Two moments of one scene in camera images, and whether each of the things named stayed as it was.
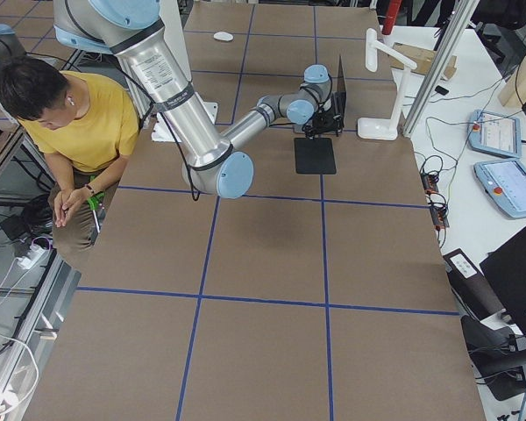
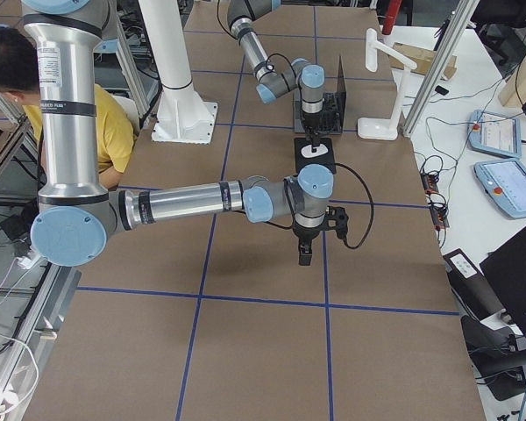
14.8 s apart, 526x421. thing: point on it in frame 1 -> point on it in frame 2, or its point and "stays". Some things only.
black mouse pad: x=314 y=156 stays
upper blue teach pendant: x=495 y=134 stays
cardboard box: x=422 y=58 stays
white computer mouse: x=223 y=36 -> x=307 y=151
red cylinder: x=389 y=21 stays
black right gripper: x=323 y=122 -> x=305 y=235
